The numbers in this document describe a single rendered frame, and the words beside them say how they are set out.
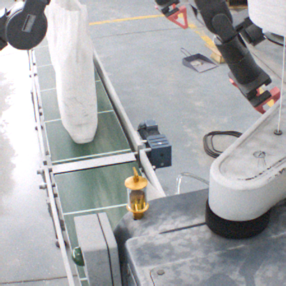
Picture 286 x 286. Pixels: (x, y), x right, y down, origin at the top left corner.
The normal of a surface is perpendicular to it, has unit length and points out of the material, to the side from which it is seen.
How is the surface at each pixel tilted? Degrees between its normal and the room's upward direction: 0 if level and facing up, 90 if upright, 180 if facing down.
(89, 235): 0
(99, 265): 90
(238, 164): 0
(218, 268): 0
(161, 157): 90
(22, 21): 90
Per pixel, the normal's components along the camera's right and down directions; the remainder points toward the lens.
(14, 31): 0.24, 0.49
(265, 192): 0.63, 0.38
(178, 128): -0.04, -0.86
